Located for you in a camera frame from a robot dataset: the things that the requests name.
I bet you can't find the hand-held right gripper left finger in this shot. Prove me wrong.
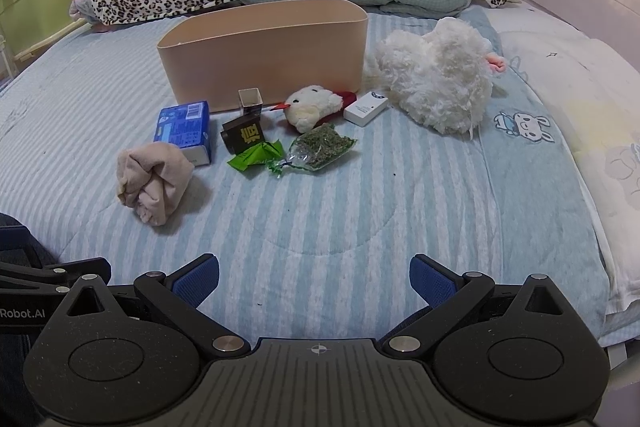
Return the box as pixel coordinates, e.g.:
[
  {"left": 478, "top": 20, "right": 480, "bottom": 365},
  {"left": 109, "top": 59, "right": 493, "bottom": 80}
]
[{"left": 61, "top": 254, "right": 251, "bottom": 361}]

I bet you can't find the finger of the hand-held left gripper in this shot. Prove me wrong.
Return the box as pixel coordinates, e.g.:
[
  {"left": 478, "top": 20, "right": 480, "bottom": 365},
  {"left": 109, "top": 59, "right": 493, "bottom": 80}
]
[
  {"left": 0, "top": 213, "right": 36, "bottom": 253},
  {"left": 0, "top": 258, "right": 112, "bottom": 297}
]

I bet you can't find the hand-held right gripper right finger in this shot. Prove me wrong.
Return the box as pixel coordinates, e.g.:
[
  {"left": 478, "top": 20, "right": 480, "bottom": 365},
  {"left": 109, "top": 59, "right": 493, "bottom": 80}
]
[{"left": 380, "top": 254, "right": 577, "bottom": 360}]

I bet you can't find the blue striped bed quilt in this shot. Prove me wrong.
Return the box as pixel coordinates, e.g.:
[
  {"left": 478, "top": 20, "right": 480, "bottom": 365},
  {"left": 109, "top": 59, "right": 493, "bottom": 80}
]
[{"left": 0, "top": 4, "right": 613, "bottom": 348}]

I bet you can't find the rolled beige cloth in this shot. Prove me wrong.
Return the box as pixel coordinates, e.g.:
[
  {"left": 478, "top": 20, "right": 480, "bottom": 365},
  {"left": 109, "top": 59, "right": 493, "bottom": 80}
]
[{"left": 116, "top": 143, "right": 196, "bottom": 226}]

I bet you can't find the green packet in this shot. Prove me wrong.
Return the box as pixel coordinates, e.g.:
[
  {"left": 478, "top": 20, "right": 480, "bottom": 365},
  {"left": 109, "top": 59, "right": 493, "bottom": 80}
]
[{"left": 227, "top": 139, "right": 286, "bottom": 171}]

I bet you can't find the black packet with gold print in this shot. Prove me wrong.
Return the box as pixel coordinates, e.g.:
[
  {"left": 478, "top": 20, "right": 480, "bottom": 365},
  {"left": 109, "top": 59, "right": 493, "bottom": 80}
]
[{"left": 220, "top": 114, "right": 264, "bottom": 155}]

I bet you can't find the blue box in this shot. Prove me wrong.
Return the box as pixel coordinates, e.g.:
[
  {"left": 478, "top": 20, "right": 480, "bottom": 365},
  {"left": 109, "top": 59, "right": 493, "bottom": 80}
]
[{"left": 153, "top": 101, "right": 212, "bottom": 168}]

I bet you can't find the clear bag of dried herbs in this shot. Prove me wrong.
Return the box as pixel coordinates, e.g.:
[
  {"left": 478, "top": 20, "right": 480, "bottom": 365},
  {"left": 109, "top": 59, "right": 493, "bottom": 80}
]
[{"left": 265, "top": 123, "right": 358, "bottom": 178}]

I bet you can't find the small white box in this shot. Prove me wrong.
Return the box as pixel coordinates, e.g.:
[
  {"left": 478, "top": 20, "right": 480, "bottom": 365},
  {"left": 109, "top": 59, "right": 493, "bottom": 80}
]
[{"left": 343, "top": 91, "right": 388, "bottom": 126}]

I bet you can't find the small square dark cup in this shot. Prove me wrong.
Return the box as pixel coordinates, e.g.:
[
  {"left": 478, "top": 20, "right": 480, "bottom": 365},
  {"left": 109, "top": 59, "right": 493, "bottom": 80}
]
[{"left": 238, "top": 88, "right": 264, "bottom": 120}]

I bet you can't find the large white plush toy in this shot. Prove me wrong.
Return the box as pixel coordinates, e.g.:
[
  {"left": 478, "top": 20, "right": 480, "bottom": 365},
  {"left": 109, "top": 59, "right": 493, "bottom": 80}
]
[{"left": 362, "top": 17, "right": 508, "bottom": 140}]

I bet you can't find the small white plush toy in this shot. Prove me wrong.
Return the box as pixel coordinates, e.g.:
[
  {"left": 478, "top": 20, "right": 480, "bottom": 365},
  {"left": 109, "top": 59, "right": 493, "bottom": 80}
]
[{"left": 280, "top": 85, "right": 358, "bottom": 134}]

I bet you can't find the white pillow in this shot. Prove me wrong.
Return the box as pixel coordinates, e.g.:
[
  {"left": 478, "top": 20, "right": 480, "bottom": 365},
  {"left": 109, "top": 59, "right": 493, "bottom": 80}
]
[{"left": 500, "top": 29, "right": 640, "bottom": 323}]

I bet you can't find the beige plastic storage bin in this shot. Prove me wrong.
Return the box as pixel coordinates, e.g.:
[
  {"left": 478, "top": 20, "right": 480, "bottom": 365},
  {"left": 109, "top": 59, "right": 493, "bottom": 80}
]
[{"left": 156, "top": 0, "right": 369, "bottom": 115}]

